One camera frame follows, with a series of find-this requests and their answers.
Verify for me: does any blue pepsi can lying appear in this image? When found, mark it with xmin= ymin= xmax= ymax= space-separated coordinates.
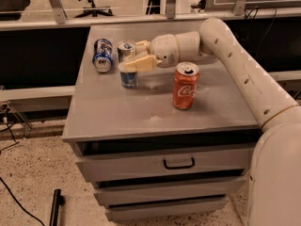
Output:
xmin=92 ymin=39 xmax=113 ymax=73

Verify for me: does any silver blue redbull can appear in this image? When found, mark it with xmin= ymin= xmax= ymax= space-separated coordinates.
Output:
xmin=117 ymin=40 xmax=137 ymax=89

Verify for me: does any dark chair at left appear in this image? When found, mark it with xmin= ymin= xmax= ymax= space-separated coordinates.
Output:
xmin=0 ymin=0 xmax=31 ymax=21

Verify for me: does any red coca-cola can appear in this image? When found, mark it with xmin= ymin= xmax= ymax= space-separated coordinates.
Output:
xmin=172 ymin=61 xmax=199 ymax=110

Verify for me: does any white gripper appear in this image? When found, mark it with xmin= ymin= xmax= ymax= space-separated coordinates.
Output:
xmin=119 ymin=34 xmax=180 ymax=73

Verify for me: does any black drawer handle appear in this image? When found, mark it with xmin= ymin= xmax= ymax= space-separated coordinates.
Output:
xmin=163 ymin=157 xmax=196 ymax=170

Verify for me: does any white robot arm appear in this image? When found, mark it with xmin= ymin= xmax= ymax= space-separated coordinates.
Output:
xmin=121 ymin=18 xmax=301 ymax=226

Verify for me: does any black cable on floor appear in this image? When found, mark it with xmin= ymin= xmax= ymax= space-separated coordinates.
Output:
xmin=0 ymin=122 xmax=46 ymax=226

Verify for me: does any grey drawer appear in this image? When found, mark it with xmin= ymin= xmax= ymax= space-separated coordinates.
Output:
xmin=94 ymin=176 xmax=246 ymax=207
xmin=105 ymin=197 xmax=228 ymax=221
xmin=76 ymin=143 xmax=254 ymax=182

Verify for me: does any top grey drawer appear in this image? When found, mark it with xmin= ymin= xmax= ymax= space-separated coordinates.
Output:
xmin=76 ymin=143 xmax=254 ymax=182

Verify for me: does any middle grey drawer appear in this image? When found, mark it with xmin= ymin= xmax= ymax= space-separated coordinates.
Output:
xmin=94 ymin=176 xmax=246 ymax=207

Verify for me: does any black bar on floor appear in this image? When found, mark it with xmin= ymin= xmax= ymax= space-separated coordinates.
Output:
xmin=49 ymin=188 xmax=65 ymax=226

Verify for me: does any bottom grey drawer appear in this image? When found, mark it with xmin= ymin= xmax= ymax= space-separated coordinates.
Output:
xmin=105 ymin=197 xmax=228 ymax=221

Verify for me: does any grey drawer cabinet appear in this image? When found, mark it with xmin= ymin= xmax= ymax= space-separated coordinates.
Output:
xmin=62 ymin=22 xmax=261 ymax=210

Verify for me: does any metal wire rack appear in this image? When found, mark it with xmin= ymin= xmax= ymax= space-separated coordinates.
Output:
xmin=0 ymin=101 xmax=32 ymax=138

